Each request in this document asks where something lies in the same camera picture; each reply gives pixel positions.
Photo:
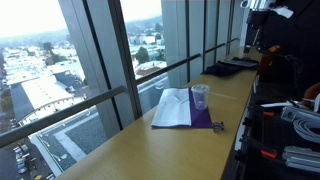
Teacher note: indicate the black cloth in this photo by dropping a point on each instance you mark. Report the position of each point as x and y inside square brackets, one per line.
[221, 69]

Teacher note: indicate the white folded cloth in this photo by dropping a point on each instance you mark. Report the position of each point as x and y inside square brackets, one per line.
[171, 108]

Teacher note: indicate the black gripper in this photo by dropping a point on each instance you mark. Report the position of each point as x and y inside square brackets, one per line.
[255, 25]

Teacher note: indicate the black breadboard table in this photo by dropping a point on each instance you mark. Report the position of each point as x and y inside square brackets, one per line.
[266, 133]

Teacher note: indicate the grey metal handrail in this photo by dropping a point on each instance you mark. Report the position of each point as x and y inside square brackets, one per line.
[66, 111]
[166, 68]

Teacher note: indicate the white power strip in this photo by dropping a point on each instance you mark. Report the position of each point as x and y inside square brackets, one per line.
[295, 114]

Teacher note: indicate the black staple remover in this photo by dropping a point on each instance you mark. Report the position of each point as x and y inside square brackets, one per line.
[218, 126]

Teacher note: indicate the clear plastic cup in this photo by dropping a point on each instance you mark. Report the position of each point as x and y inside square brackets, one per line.
[200, 100]

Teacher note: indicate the grey metal bars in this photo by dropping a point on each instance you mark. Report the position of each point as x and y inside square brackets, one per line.
[300, 160]

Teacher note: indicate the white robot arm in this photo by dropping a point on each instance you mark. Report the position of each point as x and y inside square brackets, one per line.
[283, 11]

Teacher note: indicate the clear plastic straw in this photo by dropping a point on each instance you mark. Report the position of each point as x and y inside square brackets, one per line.
[223, 95]

